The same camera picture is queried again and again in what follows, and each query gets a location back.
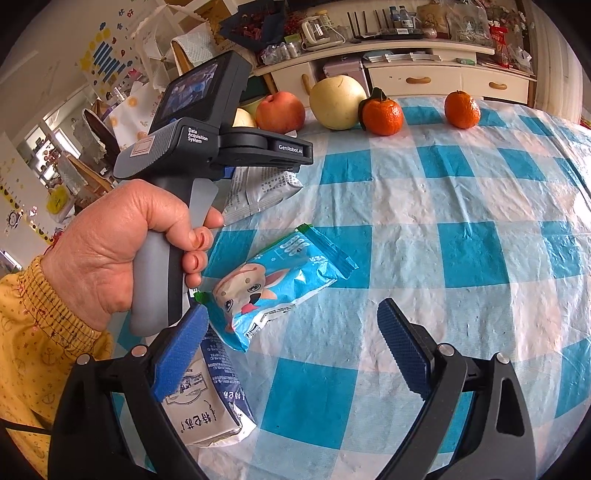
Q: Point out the black router with antennas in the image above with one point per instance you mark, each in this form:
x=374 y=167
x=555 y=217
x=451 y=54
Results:
x=383 y=30

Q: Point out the grey printed packet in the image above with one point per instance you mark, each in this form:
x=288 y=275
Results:
x=258 y=191

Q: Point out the dark wooden chair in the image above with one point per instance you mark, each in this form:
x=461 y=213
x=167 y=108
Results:
x=99 y=131

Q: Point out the blue cartoon snack packet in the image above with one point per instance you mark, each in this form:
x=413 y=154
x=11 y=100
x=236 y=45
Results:
x=286 y=272

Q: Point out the brown paper bag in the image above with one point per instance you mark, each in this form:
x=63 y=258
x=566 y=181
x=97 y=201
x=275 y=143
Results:
x=432 y=17

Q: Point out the blue white checkered tablecloth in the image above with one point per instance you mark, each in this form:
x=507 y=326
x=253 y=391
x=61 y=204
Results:
x=438 y=230

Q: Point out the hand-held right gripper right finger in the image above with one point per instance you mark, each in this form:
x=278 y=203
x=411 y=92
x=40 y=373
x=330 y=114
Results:
x=406 y=350

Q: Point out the dark blue flower bouquet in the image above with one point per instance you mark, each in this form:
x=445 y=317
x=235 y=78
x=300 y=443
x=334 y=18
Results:
x=251 y=23

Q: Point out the leafless tangerine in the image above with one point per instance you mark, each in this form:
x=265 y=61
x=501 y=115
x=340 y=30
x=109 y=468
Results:
x=461 y=110

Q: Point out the red packaged goods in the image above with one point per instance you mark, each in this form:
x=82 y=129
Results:
x=505 y=44

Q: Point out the pink metal case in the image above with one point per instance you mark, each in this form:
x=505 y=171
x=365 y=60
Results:
x=344 y=69

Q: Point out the red apple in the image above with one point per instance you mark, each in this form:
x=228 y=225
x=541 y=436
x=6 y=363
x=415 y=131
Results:
x=280 y=113

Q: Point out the clear plastic tote bag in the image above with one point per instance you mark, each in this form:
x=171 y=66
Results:
x=470 y=23

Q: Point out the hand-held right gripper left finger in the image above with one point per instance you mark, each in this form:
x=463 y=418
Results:
x=180 y=355

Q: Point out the white electric kettle appliance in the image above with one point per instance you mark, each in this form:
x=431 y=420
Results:
x=321 y=30

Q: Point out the cream television cabinet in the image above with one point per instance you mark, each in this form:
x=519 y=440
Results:
x=438 y=74

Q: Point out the white blue milk carton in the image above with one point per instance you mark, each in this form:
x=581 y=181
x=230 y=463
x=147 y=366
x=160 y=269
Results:
x=217 y=397

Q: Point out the cluster of small glass bottles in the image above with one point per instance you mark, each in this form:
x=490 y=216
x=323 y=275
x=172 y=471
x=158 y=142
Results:
x=279 y=51

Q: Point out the dining table with floral cloth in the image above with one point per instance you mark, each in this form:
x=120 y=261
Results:
x=134 y=115

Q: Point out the blue yellow wall decoration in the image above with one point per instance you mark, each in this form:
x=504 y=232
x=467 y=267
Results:
x=108 y=53

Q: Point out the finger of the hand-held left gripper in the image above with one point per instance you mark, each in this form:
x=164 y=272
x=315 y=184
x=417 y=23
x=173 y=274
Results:
x=284 y=165

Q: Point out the yellow pear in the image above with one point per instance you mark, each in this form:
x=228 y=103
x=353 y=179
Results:
x=243 y=120
x=337 y=101

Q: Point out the person's left forearm yellow sleeve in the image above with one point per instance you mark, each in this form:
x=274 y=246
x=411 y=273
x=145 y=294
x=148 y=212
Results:
x=32 y=364

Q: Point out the tangerine with green leaf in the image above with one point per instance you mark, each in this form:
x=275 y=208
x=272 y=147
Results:
x=383 y=117

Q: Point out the yellow bag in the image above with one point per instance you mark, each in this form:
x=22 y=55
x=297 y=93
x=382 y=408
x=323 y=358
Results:
x=59 y=201

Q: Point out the person's left hand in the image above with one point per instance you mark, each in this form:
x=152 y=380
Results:
x=106 y=249

